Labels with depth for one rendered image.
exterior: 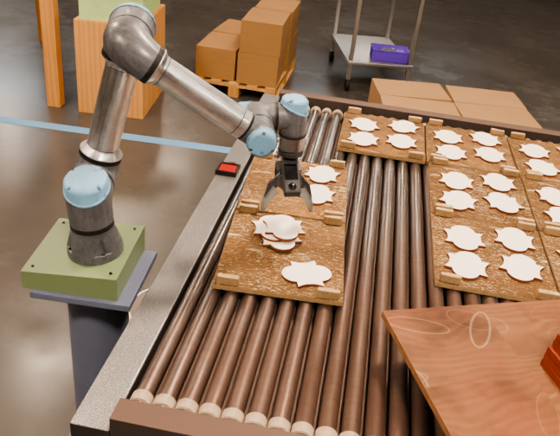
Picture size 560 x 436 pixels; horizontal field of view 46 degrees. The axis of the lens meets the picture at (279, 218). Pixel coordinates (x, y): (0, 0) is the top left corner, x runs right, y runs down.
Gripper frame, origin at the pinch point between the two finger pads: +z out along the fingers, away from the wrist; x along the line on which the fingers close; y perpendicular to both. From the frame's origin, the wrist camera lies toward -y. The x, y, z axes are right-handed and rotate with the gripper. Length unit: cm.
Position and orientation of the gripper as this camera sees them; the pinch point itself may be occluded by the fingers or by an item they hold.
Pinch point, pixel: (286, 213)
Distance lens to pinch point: 193.5
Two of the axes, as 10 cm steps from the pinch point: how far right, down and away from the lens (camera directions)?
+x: -9.9, -0.1, -1.2
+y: -1.0, -5.3, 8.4
